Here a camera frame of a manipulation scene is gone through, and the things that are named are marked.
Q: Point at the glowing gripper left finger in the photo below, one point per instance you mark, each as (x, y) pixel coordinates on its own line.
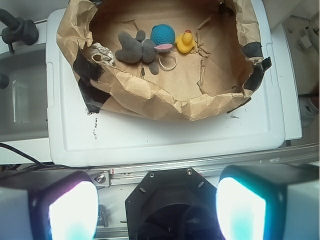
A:
(48, 205)

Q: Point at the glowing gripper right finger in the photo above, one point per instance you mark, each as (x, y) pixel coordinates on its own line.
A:
(269, 202)

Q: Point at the crumpled white paper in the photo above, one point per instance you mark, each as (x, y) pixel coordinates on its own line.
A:
(102, 55)

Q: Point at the white plastic bin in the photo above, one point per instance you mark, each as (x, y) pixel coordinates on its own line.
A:
(79, 139)

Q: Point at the clear plastic container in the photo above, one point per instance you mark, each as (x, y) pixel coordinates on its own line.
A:
(23, 103)

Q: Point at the crumpled brown paper liner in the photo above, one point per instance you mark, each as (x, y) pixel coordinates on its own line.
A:
(218, 75)

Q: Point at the grey plush toy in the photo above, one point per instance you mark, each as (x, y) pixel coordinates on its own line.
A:
(140, 49)

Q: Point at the yellow rubber duck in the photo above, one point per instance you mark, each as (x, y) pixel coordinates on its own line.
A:
(185, 42)

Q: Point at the black clamp knob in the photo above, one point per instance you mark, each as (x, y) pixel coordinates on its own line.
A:
(17, 30)

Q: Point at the blue knitted ball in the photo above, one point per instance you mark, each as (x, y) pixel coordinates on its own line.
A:
(163, 34)

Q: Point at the aluminium rail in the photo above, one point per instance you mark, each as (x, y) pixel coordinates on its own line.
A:
(208, 167)

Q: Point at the black octagonal mount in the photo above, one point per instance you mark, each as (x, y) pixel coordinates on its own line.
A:
(174, 204)

